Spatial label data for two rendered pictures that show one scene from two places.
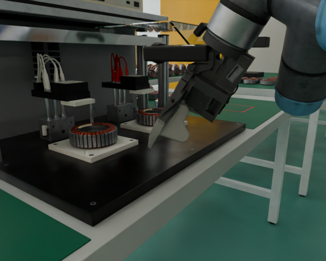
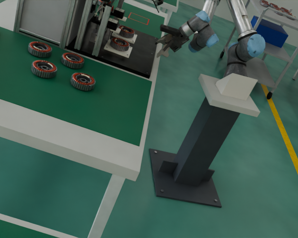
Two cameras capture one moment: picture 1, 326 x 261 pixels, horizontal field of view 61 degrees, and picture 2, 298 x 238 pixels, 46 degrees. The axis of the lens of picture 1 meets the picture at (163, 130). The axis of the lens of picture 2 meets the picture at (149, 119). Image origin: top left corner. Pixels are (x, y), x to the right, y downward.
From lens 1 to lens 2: 1.72 m
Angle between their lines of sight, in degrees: 41
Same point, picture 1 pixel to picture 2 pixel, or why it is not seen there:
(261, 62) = not seen: outside the picture
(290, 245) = not seen: hidden behind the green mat
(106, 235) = (153, 80)
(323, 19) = (208, 41)
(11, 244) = (137, 81)
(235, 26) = (189, 32)
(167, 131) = (163, 53)
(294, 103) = (194, 50)
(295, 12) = (204, 37)
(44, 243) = (144, 81)
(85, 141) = (123, 48)
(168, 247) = not seen: hidden behind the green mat
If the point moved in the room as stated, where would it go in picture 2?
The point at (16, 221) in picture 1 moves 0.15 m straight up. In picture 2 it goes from (130, 76) to (139, 51)
